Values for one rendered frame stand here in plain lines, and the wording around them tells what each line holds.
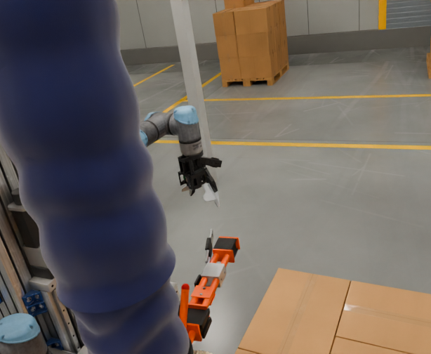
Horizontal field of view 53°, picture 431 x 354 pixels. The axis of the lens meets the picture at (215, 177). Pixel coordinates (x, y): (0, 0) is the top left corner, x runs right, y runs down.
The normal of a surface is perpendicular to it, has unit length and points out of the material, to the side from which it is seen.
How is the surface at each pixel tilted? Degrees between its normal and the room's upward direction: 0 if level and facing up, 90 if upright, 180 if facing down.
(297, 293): 0
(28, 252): 90
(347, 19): 90
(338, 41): 90
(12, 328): 7
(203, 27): 90
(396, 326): 0
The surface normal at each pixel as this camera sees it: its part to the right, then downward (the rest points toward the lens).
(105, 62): 0.87, -0.10
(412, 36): -0.39, 0.45
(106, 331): 0.04, 0.70
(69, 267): -0.20, 0.60
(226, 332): -0.14, -0.89
